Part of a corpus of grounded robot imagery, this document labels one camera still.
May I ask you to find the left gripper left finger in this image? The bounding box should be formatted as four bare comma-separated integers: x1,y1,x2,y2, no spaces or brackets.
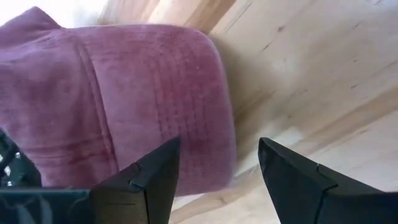
0,136,182,224

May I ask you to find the maroon baseball cap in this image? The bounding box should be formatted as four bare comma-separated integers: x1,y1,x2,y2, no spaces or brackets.
0,6,239,197

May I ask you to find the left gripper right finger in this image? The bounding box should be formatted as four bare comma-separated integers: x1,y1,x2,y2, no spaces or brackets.
257,137,398,224

